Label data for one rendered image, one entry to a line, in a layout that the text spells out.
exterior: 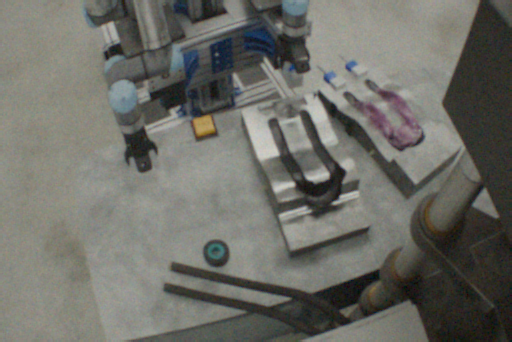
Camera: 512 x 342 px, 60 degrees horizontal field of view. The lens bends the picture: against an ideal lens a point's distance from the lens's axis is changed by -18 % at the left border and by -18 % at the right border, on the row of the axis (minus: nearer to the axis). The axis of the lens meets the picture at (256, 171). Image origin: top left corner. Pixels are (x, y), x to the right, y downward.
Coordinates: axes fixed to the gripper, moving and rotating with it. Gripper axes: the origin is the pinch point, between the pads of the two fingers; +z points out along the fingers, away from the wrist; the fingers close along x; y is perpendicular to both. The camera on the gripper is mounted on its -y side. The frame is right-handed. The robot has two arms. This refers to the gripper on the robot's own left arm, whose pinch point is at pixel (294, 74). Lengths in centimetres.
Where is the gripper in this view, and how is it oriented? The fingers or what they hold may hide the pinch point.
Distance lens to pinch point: 174.9
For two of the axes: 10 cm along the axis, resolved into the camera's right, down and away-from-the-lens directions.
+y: -3.2, -8.2, 4.7
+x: -9.5, 2.8, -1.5
